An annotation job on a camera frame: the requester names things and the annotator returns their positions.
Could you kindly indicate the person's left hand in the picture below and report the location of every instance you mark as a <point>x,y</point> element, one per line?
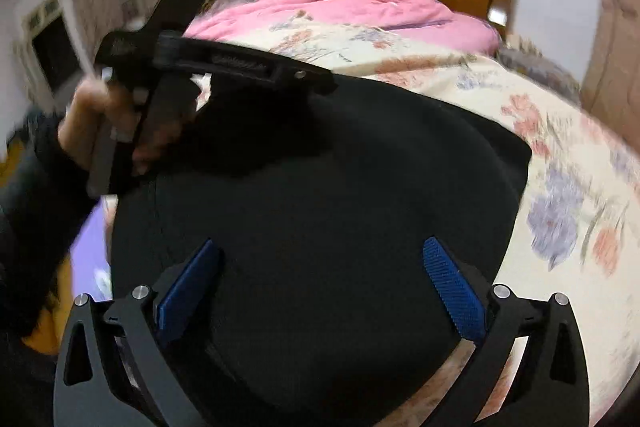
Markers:
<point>82,119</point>

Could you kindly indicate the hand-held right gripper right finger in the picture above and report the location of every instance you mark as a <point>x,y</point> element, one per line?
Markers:
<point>455,292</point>

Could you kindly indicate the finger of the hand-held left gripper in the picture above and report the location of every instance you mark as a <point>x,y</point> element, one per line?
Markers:
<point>250,64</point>

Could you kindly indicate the floral bed sheet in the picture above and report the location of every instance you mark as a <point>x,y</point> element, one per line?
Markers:
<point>565,167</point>

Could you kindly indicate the tan curtain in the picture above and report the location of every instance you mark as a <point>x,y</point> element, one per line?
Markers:
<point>615,57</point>

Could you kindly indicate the black pants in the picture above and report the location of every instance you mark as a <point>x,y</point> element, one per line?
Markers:
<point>325,207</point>

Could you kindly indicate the pink quilt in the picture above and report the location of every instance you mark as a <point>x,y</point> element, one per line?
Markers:
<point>360,7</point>

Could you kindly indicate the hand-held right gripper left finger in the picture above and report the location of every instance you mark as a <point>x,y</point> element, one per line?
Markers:
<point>187,292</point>

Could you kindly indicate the person's left forearm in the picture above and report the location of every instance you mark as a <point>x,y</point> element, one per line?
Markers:
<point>35,197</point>

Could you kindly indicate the grey patterned cloth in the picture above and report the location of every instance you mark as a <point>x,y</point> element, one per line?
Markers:
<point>540,67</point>

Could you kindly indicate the purple cloth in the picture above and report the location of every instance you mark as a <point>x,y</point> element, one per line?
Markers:
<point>90,252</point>

